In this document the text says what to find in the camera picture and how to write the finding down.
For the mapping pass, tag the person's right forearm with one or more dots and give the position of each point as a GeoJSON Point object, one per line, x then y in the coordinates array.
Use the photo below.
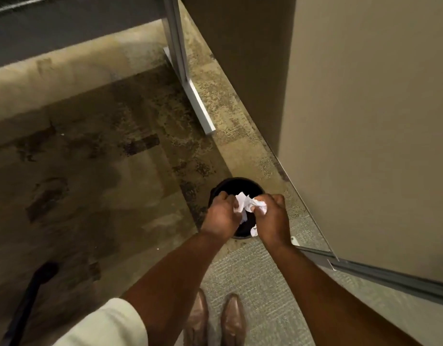
{"type": "Point", "coordinates": [336, 302]}

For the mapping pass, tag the brown leather right shoe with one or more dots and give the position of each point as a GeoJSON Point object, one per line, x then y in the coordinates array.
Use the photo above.
{"type": "Point", "coordinates": [233, 320]}

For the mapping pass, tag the person's right hand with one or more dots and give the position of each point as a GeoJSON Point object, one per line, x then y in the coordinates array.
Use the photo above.
{"type": "Point", "coordinates": [272, 221]}

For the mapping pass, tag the beige partition panel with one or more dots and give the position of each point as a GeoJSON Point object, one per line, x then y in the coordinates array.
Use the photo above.
{"type": "Point", "coordinates": [351, 122]}

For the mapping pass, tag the person's right fingers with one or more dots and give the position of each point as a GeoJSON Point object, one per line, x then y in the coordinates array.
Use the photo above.
{"type": "Point", "coordinates": [266, 205]}

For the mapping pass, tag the white shirt sleeve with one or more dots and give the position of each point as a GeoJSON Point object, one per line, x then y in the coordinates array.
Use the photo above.
{"type": "Point", "coordinates": [102, 326]}

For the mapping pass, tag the person's left fingers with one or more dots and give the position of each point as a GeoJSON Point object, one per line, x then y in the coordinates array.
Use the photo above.
{"type": "Point", "coordinates": [228, 199]}

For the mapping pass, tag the black round waste bin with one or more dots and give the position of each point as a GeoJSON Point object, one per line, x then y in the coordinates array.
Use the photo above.
{"type": "Point", "coordinates": [236, 187]}

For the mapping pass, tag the brown leather left shoe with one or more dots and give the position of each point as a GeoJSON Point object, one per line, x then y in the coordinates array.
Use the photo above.
{"type": "Point", "coordinates": [197, 320]}

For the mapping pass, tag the person's left hand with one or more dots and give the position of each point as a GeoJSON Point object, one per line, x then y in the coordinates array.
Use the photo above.
{"type": "Point", "coordinates": [219, 218]}

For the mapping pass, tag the white paper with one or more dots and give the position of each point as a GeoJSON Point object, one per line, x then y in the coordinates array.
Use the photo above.
{"type": "Point", "coordinates": [247, 207]}

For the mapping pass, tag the brown leather shoe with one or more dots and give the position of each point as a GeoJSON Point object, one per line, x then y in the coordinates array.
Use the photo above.
{"type": "Point", "coordinates": [233, 320]}
{"type": "Point", "coordinates": [197, 320]}

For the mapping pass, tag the silver desk leg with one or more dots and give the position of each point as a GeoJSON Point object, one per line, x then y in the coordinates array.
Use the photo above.
{"type": "Point", "coordinates": [187, 68]}

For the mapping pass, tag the person's left forearm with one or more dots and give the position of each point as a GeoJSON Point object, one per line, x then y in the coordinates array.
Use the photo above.
{"type": "Point", "coordinates": [178, 277]}

